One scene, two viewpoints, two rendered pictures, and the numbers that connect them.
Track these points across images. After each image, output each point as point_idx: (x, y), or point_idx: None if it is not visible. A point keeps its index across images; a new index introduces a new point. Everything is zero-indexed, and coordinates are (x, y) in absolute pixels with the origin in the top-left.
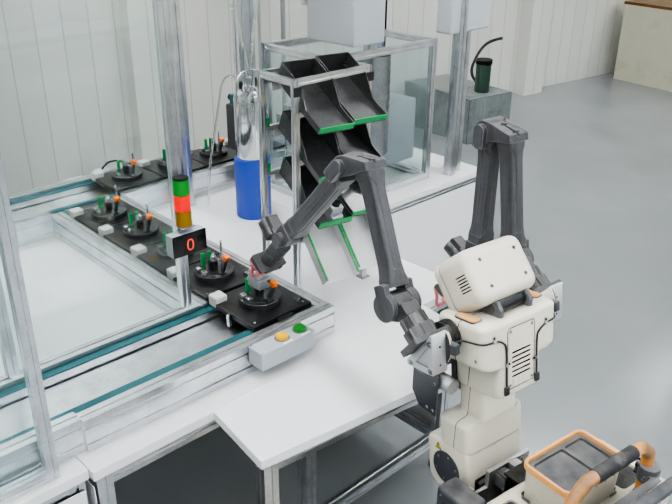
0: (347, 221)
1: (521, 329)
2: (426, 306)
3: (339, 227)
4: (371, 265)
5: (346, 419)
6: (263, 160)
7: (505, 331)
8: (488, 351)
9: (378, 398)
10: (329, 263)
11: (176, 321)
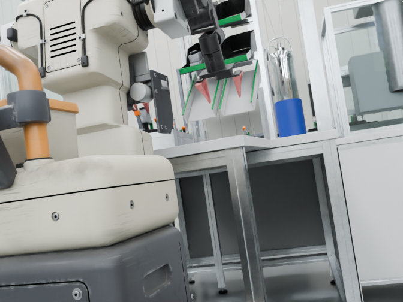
0: (205, 68)
1: (61, 3)
2: (276, 142)
3: (217, 82)
4: (240, 112)
5: None
6: None
7: (40, 4)
8: (20, 24)
9: None
10: (201, 109)
11: None
